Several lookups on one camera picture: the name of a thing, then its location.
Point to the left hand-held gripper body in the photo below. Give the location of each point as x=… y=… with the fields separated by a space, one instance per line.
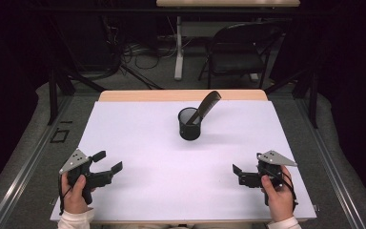
x=76 y=160

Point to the black folding chair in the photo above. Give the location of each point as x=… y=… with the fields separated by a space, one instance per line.
x=235 y=60

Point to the black mesh pen cup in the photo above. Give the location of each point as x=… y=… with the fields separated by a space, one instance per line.
x=190 y=132

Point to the person's left hand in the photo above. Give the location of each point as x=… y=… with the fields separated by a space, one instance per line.
x=73 y=198

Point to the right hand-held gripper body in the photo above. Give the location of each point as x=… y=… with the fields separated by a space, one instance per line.
x=274 y=158

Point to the black metal stand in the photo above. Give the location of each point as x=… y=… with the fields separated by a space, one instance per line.
x=313 y=95
x=53 y=95

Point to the person's right hand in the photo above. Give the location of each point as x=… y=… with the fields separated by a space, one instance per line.
x=281 y=203

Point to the white foam board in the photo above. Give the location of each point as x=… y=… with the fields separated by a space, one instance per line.
x=139 y=152

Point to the light wooden table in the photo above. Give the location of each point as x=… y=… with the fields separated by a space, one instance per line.
x=139 y=95

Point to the aluminium rail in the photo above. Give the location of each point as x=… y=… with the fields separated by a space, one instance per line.
x=28 y=162
x=330 y=165

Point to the white desk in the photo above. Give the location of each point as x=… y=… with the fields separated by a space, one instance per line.
x=228 y=3

